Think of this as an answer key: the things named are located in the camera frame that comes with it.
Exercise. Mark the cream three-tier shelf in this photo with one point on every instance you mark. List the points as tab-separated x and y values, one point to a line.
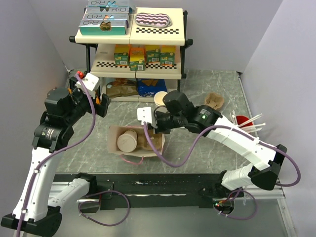
100	49

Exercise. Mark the blue tortilla chip bag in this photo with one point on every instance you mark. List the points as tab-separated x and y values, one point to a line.
149	87

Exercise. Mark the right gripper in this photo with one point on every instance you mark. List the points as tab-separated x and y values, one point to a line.
158	129

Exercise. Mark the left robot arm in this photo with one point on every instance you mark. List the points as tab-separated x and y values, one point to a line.
36	212

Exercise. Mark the red cup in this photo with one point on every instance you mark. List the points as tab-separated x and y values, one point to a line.
243	123

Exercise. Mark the pink white paper bag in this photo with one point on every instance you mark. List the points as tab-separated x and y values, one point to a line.
115	131

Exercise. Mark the teal box back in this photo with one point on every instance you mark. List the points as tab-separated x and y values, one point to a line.
112	3

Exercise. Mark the green juice carton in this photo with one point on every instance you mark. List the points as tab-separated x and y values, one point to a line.
152	53
167	55
121	55

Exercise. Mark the white paper cup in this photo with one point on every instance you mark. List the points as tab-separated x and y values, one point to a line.
132	138

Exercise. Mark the wavy striped sleep mask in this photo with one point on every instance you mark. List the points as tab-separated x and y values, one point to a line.
156	20

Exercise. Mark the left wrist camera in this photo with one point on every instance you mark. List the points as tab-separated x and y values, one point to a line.
91	83

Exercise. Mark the green juice carton middle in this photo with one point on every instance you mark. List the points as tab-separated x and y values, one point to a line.
152	53

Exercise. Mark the teal box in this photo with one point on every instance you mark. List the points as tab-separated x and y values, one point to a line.
106	16
112	3
103	27
111	10

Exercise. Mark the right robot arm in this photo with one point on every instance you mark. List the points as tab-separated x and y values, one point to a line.
265	160

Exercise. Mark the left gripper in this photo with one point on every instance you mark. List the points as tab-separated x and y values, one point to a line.
100	109

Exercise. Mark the white plastic lid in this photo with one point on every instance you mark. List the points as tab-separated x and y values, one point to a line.
122	144

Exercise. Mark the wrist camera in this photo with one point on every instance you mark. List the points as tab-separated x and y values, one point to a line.
146	115
91	83

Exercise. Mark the orange chip bag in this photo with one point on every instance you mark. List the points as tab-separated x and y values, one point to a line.
96	98

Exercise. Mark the teal box front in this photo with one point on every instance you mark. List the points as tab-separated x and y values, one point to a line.
103	27

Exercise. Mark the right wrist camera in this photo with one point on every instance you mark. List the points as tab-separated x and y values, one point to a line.
146	115

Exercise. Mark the green juice carton left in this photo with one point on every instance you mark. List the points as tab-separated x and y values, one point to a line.
121	55

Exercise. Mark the brown chip bag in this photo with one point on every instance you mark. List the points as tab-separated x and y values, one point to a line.
121	87

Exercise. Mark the green juice carton right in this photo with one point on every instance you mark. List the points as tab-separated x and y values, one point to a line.
167	55

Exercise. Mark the single cardboard cup carrier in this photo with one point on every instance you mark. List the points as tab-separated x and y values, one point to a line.
156	140

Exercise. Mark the orange yellow juice carton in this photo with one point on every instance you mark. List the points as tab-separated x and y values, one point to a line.
137	59

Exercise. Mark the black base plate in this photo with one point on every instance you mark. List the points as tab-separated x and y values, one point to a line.
160	190

